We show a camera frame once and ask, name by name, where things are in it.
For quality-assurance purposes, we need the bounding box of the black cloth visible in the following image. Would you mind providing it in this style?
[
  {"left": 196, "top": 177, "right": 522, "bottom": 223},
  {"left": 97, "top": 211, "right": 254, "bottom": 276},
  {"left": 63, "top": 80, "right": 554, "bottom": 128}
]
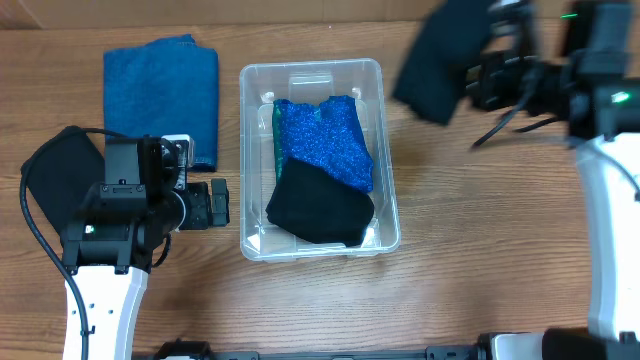
[
  {"left": 266, "top": 159, "right": 374, "bottom": 247},
  {"left": 392, "top": 0, "right": 494, "bottom": 126},
  {"left": 27, "top": 126, "right": 104, "bottom": 234}
]

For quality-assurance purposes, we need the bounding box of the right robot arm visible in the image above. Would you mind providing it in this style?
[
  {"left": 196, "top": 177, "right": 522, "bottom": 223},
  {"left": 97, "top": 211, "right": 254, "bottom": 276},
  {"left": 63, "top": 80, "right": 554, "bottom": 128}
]
[{"left": 467, "top": 1, "right": 639, "bottom": 359}]

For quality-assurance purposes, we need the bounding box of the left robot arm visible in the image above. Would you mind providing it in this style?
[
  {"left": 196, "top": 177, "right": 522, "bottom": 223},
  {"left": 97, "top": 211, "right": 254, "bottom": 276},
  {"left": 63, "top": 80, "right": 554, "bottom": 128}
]
[{"left": 61, "top": 134, "right": 229, "bottom": 359}]

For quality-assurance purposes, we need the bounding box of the clear plastic container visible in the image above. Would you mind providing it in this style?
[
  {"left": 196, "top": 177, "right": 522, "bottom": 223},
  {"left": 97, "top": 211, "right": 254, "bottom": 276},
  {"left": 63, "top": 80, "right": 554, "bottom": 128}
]
[{"left": 239, "top": 58, "right": 401, "bottom": 262}]

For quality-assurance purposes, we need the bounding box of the folded blue denim cloth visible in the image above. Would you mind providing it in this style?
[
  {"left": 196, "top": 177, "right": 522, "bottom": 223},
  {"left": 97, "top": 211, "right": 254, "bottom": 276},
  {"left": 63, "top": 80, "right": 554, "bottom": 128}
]
[{"left": 103, "top": 34, "right": 220, "bottom": 172}]

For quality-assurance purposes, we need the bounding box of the blue sequin garment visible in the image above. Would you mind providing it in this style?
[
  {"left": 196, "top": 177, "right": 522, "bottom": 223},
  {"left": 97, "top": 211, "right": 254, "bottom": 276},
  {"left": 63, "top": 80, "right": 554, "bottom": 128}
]
[{"left": 272, "top": 95, "right": 374, "bottom": 193}]

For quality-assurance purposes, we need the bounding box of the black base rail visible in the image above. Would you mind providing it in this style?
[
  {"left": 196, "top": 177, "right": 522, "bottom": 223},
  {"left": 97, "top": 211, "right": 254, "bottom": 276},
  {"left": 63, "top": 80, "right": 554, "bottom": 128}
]
[{"left": 132, "top": 339, "right": 491, "bottom": 360}]

